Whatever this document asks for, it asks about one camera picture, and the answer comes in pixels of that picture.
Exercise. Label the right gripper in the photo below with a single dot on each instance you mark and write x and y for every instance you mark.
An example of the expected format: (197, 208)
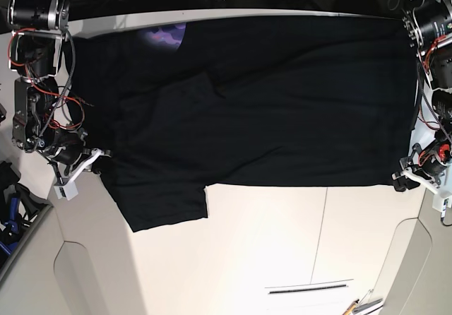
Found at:
(68, 149)

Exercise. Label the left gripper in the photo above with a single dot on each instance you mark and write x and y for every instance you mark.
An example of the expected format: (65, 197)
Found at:
(424, 166)

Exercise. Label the black T-shirt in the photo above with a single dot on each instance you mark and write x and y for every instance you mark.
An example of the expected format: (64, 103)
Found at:
(290, 101)

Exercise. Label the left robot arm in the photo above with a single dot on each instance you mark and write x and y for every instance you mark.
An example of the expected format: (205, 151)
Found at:
(428, 23)

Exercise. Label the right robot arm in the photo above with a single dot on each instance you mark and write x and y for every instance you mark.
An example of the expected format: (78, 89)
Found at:
(42, 52)

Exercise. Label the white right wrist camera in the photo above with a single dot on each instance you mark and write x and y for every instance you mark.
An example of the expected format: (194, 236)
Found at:
(67, 190)

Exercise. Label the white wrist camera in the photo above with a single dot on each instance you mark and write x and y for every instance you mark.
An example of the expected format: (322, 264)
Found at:
(440, 203)
(67, 190)

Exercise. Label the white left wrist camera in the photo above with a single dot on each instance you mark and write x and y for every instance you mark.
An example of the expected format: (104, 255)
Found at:
(440, 203)

